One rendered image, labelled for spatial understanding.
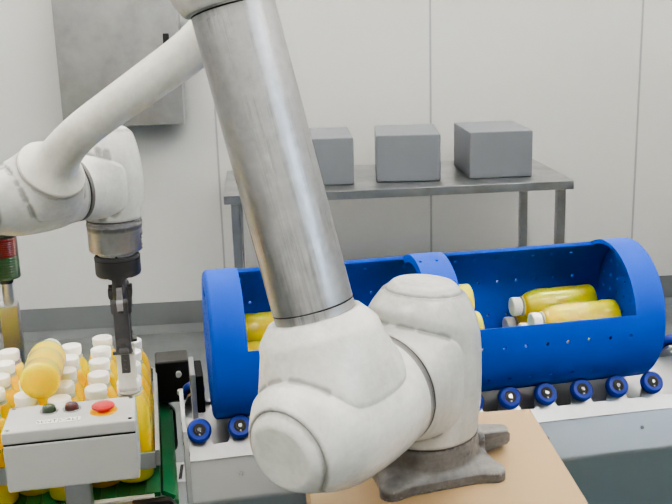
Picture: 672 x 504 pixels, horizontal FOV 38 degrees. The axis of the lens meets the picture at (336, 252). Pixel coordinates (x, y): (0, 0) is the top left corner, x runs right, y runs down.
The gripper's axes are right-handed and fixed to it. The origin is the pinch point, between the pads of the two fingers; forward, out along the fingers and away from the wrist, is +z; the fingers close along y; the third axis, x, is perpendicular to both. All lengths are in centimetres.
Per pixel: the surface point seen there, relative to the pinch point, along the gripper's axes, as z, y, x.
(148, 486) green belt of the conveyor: 22.3, -0.8, -1.9
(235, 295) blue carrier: -8.6, 8.6, -19.8
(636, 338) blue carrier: 5, 3, -96
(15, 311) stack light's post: 4, 51, 25
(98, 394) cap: 5.1, 1.6, 5.3
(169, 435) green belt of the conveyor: 23.0, 21.2, -6.0
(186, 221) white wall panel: 52, 357, -21
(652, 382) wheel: 16, 6, -101
